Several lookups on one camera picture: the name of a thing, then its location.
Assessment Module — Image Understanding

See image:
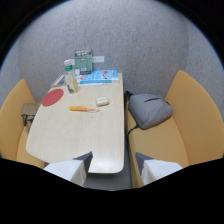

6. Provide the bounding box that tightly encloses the orange pen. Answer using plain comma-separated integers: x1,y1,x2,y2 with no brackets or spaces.
69,105,100,114

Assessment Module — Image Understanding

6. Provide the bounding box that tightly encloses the wooden table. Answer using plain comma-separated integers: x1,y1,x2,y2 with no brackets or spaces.
25,72,126,175

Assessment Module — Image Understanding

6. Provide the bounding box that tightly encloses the yellow bench seat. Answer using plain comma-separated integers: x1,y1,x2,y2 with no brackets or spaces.
125,69,224,189
0,78,48,169

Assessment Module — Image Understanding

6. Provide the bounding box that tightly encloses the grey backpack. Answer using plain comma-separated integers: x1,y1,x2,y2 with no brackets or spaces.
124,90,174,136

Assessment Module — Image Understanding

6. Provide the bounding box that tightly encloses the red round coaster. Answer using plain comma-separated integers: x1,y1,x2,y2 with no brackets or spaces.
41,88,65,108

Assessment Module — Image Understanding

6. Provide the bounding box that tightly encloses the white earbuds case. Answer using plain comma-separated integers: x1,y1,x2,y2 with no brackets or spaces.
95,96,111,107

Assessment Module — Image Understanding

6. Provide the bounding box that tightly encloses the clear plastic bottle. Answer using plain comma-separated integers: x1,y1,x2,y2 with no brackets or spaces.
64,64,80,95

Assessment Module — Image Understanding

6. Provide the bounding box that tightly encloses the grey flat booklet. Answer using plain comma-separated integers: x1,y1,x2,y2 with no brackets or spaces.
50,73,68,88

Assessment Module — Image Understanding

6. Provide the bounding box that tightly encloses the blue book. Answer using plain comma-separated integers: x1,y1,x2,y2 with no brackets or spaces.
79,69,120,85

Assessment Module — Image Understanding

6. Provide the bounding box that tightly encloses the white green small box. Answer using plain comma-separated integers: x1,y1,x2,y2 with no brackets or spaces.
63,58,76,72

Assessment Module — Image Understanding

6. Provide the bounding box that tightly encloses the green card box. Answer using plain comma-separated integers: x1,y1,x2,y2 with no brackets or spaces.
74,48,94,76

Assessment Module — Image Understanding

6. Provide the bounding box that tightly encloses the white wall socket plate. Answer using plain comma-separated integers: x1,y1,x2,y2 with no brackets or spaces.
92,55,105,64

